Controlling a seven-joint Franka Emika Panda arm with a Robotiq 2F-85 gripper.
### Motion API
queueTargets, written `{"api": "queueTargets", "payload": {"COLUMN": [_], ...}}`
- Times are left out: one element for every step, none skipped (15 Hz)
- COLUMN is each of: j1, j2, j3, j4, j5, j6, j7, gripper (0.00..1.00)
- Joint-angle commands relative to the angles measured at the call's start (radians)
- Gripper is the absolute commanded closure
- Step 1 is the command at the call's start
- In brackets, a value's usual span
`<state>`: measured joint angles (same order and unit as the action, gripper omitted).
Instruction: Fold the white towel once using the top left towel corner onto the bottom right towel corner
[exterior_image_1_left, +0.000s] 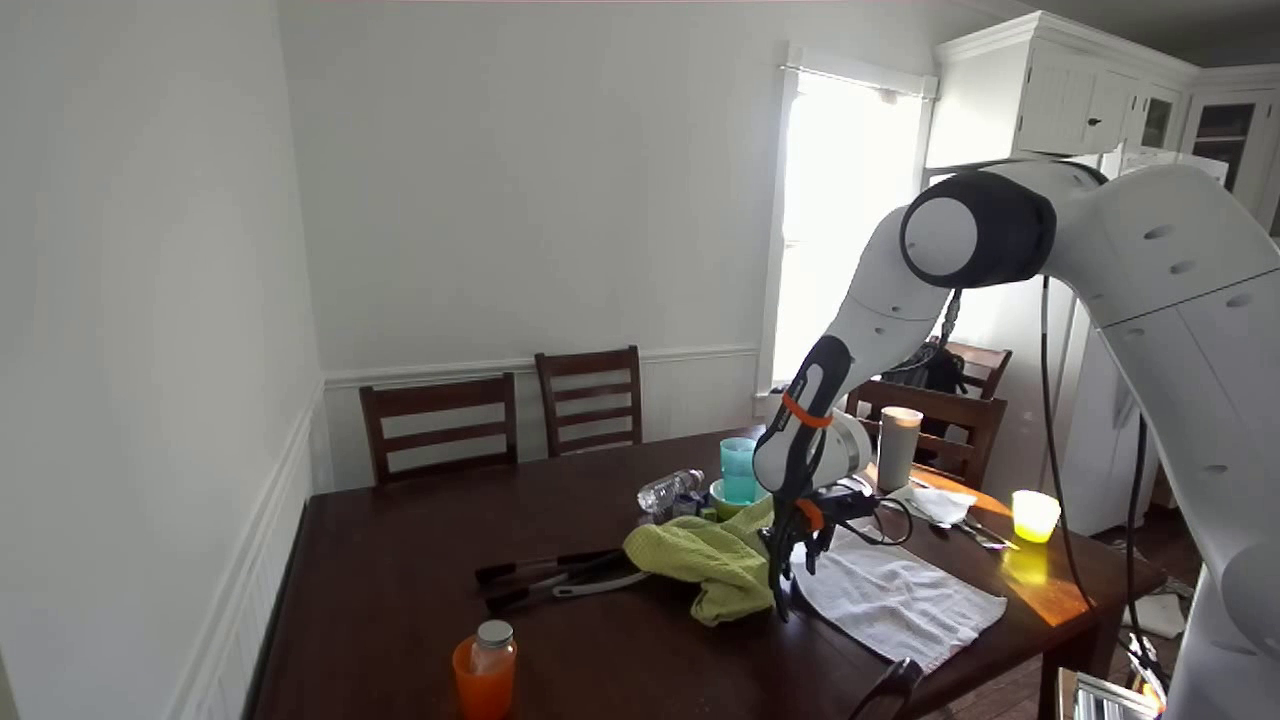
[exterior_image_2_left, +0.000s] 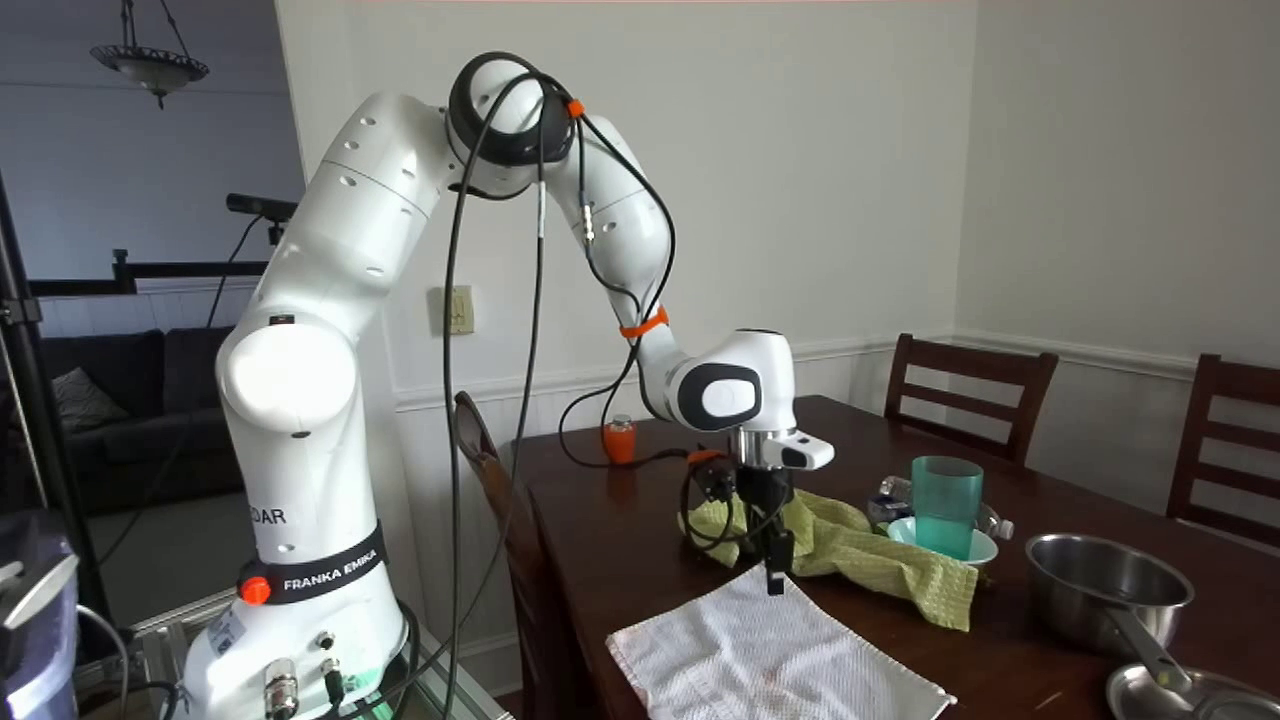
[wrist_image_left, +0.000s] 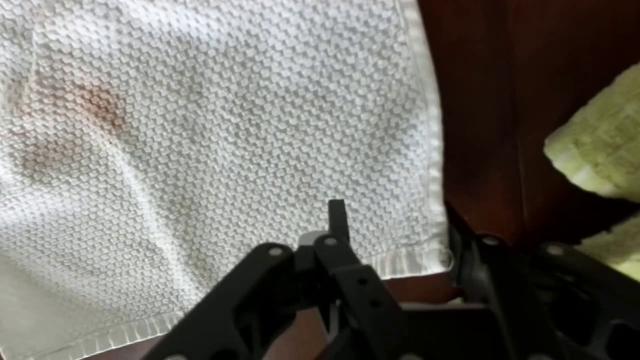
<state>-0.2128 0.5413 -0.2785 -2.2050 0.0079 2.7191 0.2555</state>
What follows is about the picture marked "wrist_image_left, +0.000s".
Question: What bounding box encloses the light green cloth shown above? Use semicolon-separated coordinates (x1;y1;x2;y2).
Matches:
542;62;640;284

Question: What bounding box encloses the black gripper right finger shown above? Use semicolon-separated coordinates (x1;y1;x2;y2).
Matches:
444;202;640;360

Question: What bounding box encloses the white waffle-weave towel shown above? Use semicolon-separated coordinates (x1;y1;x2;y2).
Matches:
0;0;455;360

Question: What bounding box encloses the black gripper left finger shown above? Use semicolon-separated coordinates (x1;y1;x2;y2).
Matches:
141;199;407;360

